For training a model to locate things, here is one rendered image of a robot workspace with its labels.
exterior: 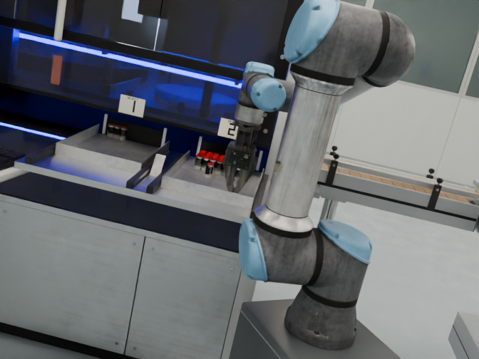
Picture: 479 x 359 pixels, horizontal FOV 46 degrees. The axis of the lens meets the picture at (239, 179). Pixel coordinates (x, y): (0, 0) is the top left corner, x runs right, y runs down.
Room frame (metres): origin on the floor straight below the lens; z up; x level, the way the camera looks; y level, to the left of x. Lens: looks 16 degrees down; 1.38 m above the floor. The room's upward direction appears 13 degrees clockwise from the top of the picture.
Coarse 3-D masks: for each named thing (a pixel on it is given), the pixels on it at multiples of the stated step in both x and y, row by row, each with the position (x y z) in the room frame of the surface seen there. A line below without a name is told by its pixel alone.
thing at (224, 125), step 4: (220, 120) 1.79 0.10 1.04; (224, 120) 1.79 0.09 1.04; (228, 120) 1.79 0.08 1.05; (232, 120) 1.79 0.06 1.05; (220, 124) 1.79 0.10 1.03; (224, 124) 1.79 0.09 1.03; (228, 124) 1.79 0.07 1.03; (220, 128) 1.79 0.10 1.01; (224, 128) 1.79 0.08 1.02; (228, 128) 1.79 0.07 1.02; (232, 128) 1.79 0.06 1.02; (236, 128) 1.79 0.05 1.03; (220, 132) 1.79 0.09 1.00; (224, 132) 1.79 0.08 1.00; (232, 132) 1.79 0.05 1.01; (236, 132) 1.79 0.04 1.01; (224, 136) 1.79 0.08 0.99; (228, 136) 1.79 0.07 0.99; (232, 136) 1.79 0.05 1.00; (236, 136) 1.79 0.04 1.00
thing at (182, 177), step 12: (180, 168) 1.69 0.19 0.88; (192, 168) 1.72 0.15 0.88; (168, 180) 1.47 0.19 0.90; (180, 180) 1.47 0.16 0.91; (192, 180) 1.59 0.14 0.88; (204, 180) 1.62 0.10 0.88; (216, 180) 1.65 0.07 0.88; (252, 180) 1.73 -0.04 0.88; (192, 192) 1.47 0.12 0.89; (204, 192) 1.46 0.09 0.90; (216, 192) 1.46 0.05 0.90; (228, 192) 1.46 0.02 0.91; (240, 192) 1.58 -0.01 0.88; (252, 192) 1.61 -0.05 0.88; (240, 204) 1.46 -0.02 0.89; (252, 204) 1.48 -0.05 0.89
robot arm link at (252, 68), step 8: (248, 64) 1.43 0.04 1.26; (256, 64) 1.42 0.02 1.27; (264, 64) 1.46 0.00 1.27; (248, 72) 1.42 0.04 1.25; (256, 72) 1.41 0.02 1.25; (264, 72) 1.41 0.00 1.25; (272, 72) 1.43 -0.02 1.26; (248, 80) 1.48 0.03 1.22; (240, 96) 1.43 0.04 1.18; (240, 104) 1.43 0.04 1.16; (248, 104) 1.41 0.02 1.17
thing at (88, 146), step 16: (96, 128) 1.87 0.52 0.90; (64, 144) 1.56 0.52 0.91; (80, 144) 1.71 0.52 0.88; (96, 144) 1.75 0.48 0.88; (112, 144) 1.80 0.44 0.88; (128, 144) 1.84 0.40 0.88; (144, 144) 1.89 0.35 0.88; (96, 160) 1.55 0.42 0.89; (112, 160) 1.55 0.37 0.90; (128, 160) 1.55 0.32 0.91; (144, 160) 1.58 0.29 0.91
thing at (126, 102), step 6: (120, 96) 1.81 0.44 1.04; (126, 96) 1.81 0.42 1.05; (120, 102) 1.81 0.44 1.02; (126, 102) 1.81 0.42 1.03; (132, 102) 1.81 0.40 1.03; (138, 102) 1.81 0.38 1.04; (144, 102) 1.81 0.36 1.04; (120, 108) 1.81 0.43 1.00; (126, 108) 1.81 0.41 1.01; (132, 108) 1.81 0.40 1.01; (138, 108) 1.81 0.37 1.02; (132, 114) 1.81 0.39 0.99; (138, 114) 1.81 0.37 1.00
